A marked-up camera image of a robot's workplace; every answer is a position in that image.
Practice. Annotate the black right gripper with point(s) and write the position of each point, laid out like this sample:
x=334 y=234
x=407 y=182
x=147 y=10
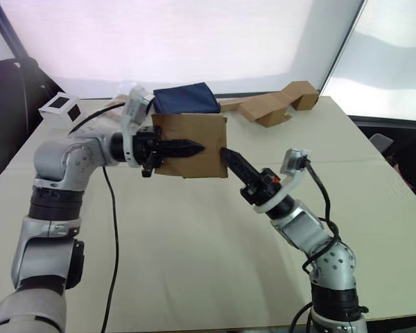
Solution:
x=261 y=189

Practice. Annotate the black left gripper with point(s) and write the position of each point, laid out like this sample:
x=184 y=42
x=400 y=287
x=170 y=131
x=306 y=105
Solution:
x=147 y=138

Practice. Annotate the small brown cardboard box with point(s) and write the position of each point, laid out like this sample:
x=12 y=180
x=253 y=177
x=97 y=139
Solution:
x=197 y=128

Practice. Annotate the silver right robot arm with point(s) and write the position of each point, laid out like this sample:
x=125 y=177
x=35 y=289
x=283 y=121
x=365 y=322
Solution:
x=327 y=263

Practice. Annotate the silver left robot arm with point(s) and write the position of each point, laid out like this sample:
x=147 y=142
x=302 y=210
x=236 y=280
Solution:
x=48 y=194

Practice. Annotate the flattened brown cardboard box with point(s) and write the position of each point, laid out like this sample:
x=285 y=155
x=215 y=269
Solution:
x=263 y=109

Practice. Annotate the open brown cardboard box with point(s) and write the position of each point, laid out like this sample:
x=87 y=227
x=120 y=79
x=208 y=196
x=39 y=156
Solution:
x=303 y=95

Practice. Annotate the white box with black squares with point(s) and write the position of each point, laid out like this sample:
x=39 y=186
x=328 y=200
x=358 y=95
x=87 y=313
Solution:
x=57 y=114

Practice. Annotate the navy blue fabric bag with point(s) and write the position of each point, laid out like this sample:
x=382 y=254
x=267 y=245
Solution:
x=185 y=98

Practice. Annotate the dark chair with grey armrest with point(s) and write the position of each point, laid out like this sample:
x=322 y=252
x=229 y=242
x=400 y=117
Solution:
x=409 y=156

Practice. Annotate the black chair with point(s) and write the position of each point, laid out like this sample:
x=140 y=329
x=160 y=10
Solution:
x=7 y=121

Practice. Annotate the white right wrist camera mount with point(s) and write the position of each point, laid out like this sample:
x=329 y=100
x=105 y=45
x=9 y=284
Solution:
x=293 y=163

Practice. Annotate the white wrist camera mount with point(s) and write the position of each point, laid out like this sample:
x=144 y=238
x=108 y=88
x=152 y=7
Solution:
x=293 y=163
x=133 y=104

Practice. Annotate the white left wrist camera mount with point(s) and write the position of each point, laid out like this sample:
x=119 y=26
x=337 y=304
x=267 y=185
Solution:
x=133 y=104

